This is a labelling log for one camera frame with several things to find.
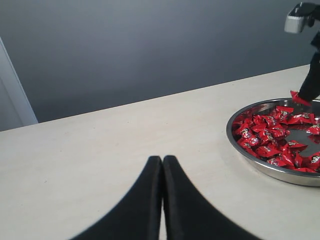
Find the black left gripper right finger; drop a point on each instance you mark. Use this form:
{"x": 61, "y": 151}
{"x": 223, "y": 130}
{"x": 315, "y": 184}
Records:
{"x": 188, "y": 215}

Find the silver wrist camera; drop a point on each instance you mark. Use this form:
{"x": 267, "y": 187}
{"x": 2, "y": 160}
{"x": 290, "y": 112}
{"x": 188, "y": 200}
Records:
{"x": 298, "y": 17}

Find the red candy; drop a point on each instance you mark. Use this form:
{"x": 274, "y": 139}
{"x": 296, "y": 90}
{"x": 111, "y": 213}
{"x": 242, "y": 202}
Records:
{"x": 302, "y": 118}
{"x": 282, "y": 113}
{"x": 267, "y": 151}
{"x": 247, "y": 136}
{"x": 295, "y": 98}

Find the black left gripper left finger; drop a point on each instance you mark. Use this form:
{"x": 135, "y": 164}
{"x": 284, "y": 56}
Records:
{"x": 137, "y": 216}

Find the round steel plate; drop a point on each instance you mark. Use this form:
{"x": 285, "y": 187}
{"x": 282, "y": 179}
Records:
{"x": 299, "y": 160}

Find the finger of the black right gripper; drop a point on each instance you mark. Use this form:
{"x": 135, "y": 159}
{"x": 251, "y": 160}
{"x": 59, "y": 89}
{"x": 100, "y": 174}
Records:
{"x": 310, "y": 88}

